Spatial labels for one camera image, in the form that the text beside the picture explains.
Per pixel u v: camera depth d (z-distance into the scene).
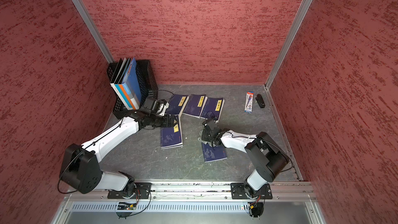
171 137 0.91
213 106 1.08
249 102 1.10
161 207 0.71
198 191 0.76
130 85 0.85
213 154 0.85
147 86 1.15
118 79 0.81
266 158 0.45
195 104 1.07
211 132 0.71
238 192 0.74
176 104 1.08
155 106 0.68
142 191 0.74
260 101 1.07
